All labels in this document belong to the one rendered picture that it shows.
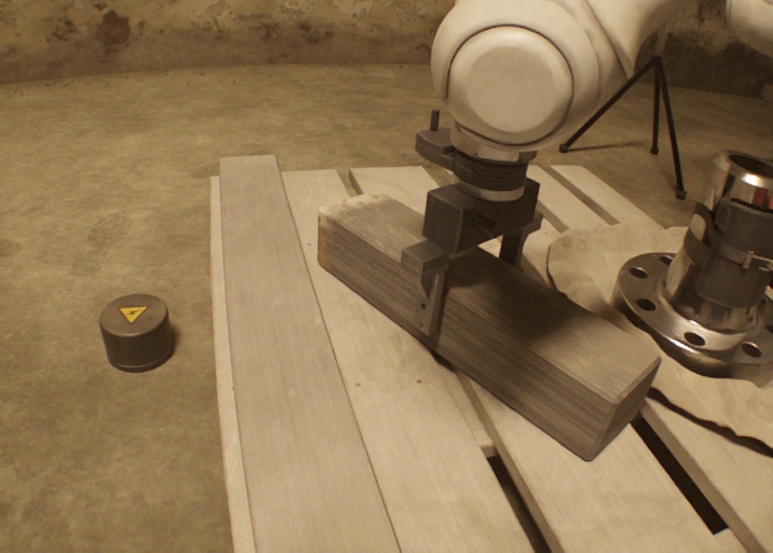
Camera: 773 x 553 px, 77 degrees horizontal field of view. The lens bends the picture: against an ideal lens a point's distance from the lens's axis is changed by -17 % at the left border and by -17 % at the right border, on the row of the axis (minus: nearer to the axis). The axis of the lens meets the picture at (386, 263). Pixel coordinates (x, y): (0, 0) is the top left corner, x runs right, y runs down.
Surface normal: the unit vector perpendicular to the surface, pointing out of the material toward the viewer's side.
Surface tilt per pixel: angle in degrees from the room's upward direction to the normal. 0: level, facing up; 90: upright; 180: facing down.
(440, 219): 90
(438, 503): 0
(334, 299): 0
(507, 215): 90
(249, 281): 0
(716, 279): 90
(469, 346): 90
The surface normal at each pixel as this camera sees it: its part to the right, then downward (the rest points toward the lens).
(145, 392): 0.07, -0.85
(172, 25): 0.27, 0.51
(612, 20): 0.51, -0.01
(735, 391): -0.55, -0.31
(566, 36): 0.36, -0.15
